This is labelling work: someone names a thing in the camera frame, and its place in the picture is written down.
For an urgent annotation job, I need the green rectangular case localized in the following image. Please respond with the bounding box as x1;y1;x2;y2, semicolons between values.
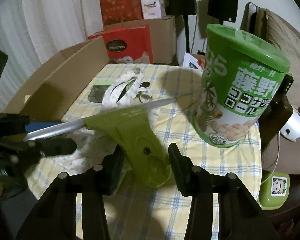
88;81;137;105

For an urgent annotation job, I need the green handled window squeegee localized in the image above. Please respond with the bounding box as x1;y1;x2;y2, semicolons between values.
24;98;175;188

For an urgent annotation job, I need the green snack canister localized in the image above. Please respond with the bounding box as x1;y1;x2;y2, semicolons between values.
193;24;290;148

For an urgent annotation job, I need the green box with panda sticker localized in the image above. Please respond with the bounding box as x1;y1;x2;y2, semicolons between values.
257;171;290;211

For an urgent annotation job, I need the open brown cardboard box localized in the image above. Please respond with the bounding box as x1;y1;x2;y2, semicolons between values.
4;37;109;121

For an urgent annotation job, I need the brown sofa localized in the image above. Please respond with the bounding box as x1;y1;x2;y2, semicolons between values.
239;2;300;176

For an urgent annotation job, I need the white round gadget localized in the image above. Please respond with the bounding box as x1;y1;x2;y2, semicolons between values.
280;106;300;142

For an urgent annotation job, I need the white sheer curtain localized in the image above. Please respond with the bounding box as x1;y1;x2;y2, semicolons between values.
0;0;103;112

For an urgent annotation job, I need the green black radio device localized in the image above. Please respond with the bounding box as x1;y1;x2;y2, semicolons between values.
277;73;294;95

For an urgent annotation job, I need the red collection gift box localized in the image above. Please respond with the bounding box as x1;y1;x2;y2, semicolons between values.
88;25;153;64

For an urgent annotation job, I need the clutter box behind table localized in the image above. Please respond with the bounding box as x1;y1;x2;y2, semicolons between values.
182;53;205;70

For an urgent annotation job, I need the red gift bag upper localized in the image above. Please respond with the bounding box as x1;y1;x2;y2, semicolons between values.
100;0;143;25

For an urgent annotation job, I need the large brown cardboard box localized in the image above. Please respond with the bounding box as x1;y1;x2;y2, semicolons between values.
104;15;178;66

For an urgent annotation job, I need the brown back cushion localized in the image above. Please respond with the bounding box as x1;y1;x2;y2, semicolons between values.
266;9;300;106

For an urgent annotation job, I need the white pink small box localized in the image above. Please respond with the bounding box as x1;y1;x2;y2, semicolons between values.
140;0;166;20

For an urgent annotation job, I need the right black speaker on stand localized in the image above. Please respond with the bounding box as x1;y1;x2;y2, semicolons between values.
207;0;238;24

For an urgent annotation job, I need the black speaker on stand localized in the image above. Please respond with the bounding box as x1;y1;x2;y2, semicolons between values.
207;0;238;24
168;0;197;53

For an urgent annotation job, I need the left black speaker on stand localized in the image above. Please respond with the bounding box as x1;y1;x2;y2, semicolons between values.
168;0;197;53

